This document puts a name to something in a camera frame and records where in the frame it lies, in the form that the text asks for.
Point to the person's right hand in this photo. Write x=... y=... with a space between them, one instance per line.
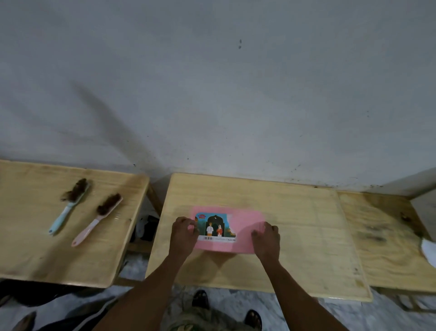
x=266 y=243

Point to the person's left hand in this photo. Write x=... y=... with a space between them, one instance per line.
x=182 y=238

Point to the person's left thumb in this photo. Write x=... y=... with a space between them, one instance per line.
x=195 y=231

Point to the person's right thumb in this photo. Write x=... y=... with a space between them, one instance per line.
x=255 y=234

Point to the pink packet with picture label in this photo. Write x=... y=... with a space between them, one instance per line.
x=243 y=221

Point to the person's right forearm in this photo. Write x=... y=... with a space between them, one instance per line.
x=299 y=296

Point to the person's left forearm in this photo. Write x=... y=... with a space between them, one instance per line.
x=146 y=293

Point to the dark object under tables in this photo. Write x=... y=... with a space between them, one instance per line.
x=148 y=228

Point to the large light wooden table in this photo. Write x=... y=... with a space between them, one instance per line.
x=306 y=238

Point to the person's left black sandal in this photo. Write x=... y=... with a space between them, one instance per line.
x=200 y=300

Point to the person's black sandal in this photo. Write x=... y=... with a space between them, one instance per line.
x=200 y=300
x=253 y=320

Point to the person's right black sandal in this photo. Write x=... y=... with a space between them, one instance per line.
x=253 y=320

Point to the person's camouflage trousers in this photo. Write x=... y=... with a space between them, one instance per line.
x=211 y=322

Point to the stained wooden table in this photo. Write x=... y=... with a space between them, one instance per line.
x=385 y=245

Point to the black bag with white stripe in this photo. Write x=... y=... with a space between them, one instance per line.
x=68 y=313

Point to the wooden table with brushes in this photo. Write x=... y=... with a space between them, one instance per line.
x=30 y=221

